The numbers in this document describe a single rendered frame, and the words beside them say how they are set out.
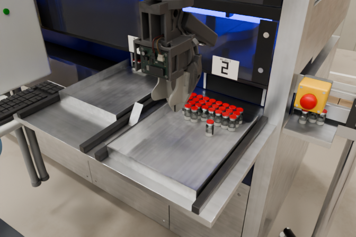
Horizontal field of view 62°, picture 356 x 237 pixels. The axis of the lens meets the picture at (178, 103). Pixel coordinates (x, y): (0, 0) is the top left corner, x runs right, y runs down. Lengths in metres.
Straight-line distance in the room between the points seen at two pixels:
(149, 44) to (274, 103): 0.52
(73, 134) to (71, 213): 1.03
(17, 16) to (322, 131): 1.15
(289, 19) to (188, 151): 0.41
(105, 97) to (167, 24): 0.64
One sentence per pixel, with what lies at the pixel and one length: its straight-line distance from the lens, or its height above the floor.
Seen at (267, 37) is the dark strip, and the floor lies 1.14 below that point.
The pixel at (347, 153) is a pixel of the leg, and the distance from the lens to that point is 1.10.
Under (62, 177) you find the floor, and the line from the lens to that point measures 2.09.
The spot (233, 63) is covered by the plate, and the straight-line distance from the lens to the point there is 0.88.
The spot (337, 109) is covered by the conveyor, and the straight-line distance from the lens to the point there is 0.98.
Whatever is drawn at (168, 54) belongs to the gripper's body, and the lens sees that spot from 0.43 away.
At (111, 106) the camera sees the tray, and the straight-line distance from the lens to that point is 0.99.
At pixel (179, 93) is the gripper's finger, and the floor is 1.14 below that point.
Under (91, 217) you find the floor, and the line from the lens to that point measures 1.82.
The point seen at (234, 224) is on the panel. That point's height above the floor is 0.37.
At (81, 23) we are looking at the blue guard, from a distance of 1.27.
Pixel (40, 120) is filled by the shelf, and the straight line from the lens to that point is 0.99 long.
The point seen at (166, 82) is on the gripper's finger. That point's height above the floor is 1.14.
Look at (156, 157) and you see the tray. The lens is 0.76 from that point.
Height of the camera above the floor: 1.38
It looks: 31 degrees down
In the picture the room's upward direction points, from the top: straight up
